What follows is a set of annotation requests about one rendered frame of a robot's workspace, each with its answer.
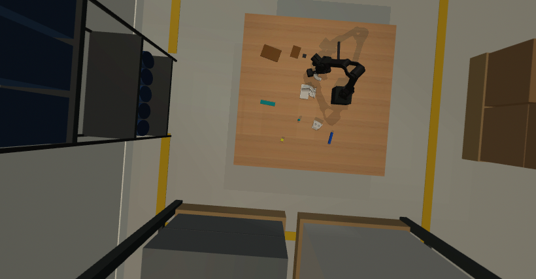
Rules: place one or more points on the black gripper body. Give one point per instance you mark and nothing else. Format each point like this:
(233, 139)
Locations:
(310, 72)

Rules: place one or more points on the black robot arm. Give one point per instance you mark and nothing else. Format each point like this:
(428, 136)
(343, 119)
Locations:
(326, 62)

